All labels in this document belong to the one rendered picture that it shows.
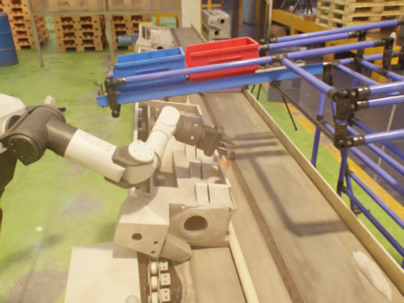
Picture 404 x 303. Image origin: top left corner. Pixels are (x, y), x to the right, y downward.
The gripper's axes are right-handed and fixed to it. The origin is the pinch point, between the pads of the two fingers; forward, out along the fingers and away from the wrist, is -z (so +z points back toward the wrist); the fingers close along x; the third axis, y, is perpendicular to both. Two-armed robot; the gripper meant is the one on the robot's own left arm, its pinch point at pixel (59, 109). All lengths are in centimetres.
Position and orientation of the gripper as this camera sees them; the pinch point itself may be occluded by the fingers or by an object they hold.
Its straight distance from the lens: 186.3
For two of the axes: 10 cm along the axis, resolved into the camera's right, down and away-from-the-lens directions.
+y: 1.3, -8.7, -4.7
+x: 7.2, 4.1, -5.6
